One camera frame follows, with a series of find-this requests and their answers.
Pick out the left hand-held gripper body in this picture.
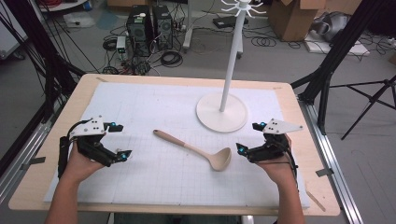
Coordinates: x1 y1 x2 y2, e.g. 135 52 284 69
70 115 121 168

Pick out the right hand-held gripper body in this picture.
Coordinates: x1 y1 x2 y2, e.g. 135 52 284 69
247 118 304 163

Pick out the beige ladle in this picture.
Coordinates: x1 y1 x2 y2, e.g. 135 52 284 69
152 129 233 173

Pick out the white hook stand rack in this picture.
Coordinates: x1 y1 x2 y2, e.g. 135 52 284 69
195 0 268 134

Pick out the person's left hand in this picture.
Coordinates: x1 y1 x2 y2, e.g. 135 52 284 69
63 142 106 185

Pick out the person's right hand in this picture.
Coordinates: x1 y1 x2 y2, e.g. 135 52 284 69
254 133 299 187

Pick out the white grid mat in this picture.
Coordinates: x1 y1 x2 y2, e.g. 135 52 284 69
43 81 311 209

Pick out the grey metal clip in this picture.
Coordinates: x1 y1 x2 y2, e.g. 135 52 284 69
315 167 335 178
20 156 47 171

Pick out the small grey electronics box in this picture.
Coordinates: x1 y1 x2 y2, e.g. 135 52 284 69
116 35 128 61

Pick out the thin wooden stick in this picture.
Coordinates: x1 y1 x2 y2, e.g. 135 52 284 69
305 189 327 213

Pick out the white foam board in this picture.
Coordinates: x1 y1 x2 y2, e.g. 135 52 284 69
304 30 372 58

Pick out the black tripod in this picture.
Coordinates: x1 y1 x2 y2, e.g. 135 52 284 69
329 74 396 141

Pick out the black computer tower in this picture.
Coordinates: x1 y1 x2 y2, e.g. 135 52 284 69
151 5 174 51
125 5 154 58

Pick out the large cardboard box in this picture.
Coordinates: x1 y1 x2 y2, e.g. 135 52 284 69
268 0 329 43

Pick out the flat black device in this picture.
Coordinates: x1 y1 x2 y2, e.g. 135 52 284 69
212 15 249 30

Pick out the grey bag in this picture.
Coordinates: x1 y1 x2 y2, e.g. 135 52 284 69
311 11 352 43

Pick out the white stand pole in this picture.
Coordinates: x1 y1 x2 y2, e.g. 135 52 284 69
182 0 194 53

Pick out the white cabinet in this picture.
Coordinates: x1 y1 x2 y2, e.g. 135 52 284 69
0 0 30 61

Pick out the aluminium rail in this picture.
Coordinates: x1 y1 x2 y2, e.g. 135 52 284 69
0 102 62 204
296 98 364 224

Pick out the thin coiled black cable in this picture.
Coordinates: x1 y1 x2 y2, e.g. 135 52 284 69
250 35 277 49

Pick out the black metal frame stand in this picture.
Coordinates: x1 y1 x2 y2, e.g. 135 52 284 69
290 0 388 136
0 0 87 124

